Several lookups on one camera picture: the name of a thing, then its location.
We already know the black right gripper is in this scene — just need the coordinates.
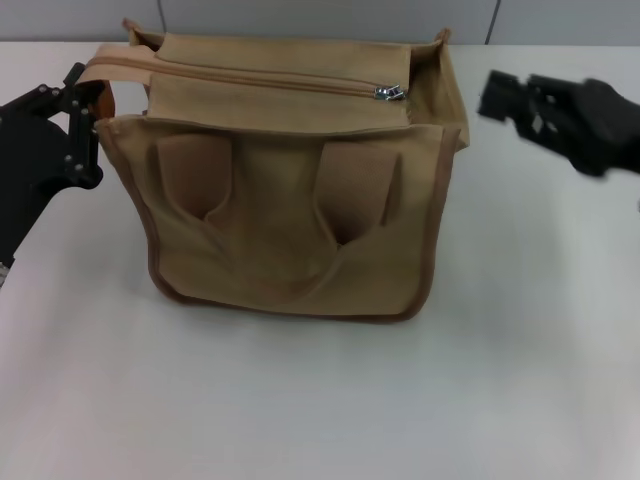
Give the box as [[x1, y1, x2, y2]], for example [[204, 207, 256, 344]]
[[476, 68, 640, 178]]

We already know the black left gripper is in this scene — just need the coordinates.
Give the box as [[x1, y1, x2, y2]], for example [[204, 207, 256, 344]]
[[0, 61, 105, 266]]

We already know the silver metal zipper pull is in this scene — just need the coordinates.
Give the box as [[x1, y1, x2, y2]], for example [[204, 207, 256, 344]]
[[373, 83, 407, 104]]

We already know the khaki canvas food bag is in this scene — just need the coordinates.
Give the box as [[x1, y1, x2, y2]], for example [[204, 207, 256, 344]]
[[82, 17, 472, 326]]

